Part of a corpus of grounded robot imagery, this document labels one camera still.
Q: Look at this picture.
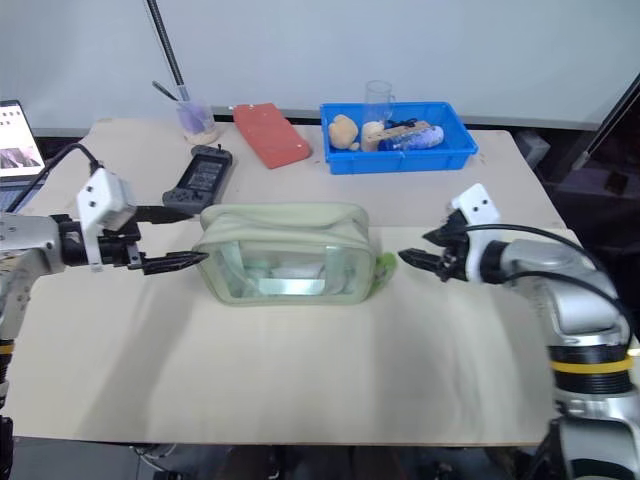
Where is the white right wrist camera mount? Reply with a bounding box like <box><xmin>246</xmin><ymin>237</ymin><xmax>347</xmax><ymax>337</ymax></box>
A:
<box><xmin>449</xmin><ymin>182</ymin><xmax>502</xmax><ymax>236</ymax></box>

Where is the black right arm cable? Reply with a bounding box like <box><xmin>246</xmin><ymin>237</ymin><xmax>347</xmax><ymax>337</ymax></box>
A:
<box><xmin>463</xmin><ymin>223</ymin><xmax>632</xmax><ymax>351</ymax></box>

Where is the wooden block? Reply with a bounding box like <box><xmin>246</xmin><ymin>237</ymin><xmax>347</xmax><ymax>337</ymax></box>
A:
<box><xmin>378</xmin><ymin>121</ymin><xmax>432</xmax><ymax>142</ymax></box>

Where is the green plush keychain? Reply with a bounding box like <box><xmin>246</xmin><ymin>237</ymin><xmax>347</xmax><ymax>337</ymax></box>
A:
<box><xmin>375</xmin><ymin>251</ymin><xmax>400</xmax><ymax>289</ymax></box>

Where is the black gooseneck pole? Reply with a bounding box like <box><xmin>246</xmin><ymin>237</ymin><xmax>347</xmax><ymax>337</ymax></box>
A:
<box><xmin>143</xmin><ymin>0</ymin><xmax>189</xmax><ymax>101</ymax></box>

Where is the clear glass mug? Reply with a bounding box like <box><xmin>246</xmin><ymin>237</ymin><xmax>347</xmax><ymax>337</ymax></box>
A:
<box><xmin>363</xmin><ymin>79</ymin><xmax>399</xmax><ymax>127</ymax></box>

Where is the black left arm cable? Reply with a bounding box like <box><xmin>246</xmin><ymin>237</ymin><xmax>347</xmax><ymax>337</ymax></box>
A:
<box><xmin>8</xmin><ymin>143</ymin><xmax>105</xmax><ymax>214</ymax></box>

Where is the blue plastic bin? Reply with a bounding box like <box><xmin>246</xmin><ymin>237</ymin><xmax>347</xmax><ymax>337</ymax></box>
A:
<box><xmin>318</xmin><ymin>101</ymin><xmax>480</xmax><ymax>176</ymax></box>

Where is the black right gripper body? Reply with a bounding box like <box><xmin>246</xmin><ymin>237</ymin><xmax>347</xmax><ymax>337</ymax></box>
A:
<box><xmin>437</xmin><ymin>209</ymin><xmax>472</xmax><ymax>283</ymax></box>

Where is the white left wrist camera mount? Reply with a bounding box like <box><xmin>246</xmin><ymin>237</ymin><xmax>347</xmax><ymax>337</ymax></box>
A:
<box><xmin>75</xmin><ymin>168</ymin><xmax>138</xmax><ymax>274</ymax></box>

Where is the black handheld game console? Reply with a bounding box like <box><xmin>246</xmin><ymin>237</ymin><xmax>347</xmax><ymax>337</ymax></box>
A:
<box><xmin>161</xmin><ymin>143</ymin><xmax>234</xmax><ymax>212</ymax></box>

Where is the open laptop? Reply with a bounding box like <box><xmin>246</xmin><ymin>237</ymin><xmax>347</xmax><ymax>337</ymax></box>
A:
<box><xmin>0</xmin><ymin>99</ymin><xmax>47</xmax><ymax>216</ymax></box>

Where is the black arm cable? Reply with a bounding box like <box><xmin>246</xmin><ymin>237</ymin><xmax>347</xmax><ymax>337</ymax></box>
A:
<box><xmin>463</xmin><ymin>223</ymin><xmax>632</xmax><ymax>351</ymax></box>
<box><xmin>8</xmin><ymin>143</ymin><xmax>105</xmax><ymax>214</ymax></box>

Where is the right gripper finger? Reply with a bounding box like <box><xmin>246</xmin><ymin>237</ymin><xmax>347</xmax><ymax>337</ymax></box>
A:
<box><xmin>421</xmin><ymin>222</ymin><xmax>454</xmax><ymax>247</ymax></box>
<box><xmin>397</xmin><ymin>247</ymin><xmax>445</xmax><ymax>277</ymax></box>

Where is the beige table mat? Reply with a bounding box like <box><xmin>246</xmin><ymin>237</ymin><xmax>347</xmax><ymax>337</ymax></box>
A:
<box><xmin>8</xmin><ymin>219</ymin><xmax>586</xmax><ymax>448</ymax></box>

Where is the tan plush toy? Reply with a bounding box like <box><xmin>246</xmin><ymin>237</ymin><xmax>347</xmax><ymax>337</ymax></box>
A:
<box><xmin>327</xmin><ymin>114</ymin><xmax>361</xmax><ymax>151</ymax></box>

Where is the green clear-window zip pouch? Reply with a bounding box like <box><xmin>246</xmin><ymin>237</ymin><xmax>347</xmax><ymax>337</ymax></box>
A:
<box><xmin>192</xmin><ymin>201</ymin><xmax>381</xmax><ymax>307</ymax></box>

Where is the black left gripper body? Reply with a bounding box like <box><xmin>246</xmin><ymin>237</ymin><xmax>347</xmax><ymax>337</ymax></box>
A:
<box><xmin>97</xmin><ymin>218</ymin><xmax>147</xmax><ymax>272</ymax></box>

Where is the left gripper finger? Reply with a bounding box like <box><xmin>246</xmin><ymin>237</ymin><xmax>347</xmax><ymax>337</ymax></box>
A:
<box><xmin>134</xmin><ymin>204</ymin><xmax>196</xmax><ymax>226</ymax></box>
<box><xmin>141</xmin><ymin>251</ymin><xmax>211</xmax><ymax>277</ymax></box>

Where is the cream plush toy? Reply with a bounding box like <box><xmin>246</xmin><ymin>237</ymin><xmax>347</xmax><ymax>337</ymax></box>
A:
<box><xmin>360</xmin><ymin>121</ymin><xmax>387</xmax><ymax>153</ymax></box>

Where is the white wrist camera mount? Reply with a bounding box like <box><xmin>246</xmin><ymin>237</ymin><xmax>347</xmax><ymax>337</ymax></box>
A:
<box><xmin>449</xmin><ymin>182</ymin><xmax>502</xmax><ymax>236</ymax></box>
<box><xmin>75</xmin><ymin>168</ymin><xmax>138</xmax><ymax>274</ymax></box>

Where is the dark pen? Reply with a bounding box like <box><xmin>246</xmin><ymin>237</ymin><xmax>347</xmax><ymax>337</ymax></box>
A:
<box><xmin>151</xmin><ymin>80</ymin><xmax>190</xmax><ymax>103</ymax></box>

